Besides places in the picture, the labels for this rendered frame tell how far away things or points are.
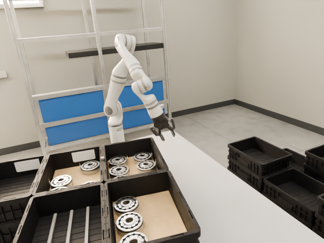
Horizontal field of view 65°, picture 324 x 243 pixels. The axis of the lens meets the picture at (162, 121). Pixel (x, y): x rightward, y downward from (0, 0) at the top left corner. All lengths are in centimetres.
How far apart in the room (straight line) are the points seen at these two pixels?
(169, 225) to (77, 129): 239
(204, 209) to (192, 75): 353
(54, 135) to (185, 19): 272
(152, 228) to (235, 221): 41
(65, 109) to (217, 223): 236
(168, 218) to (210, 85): 397
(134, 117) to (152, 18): 167
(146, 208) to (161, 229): 14
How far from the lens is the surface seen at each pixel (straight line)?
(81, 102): 318
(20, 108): 408
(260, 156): 227
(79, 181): 142
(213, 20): 480
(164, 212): 112
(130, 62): 136
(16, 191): 152
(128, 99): 330
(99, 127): 330
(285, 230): 129
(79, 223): 116
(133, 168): 144
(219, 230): 124
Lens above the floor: 155
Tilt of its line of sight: 20 degrees down
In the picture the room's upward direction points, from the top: 4 degrees counter-clockwise
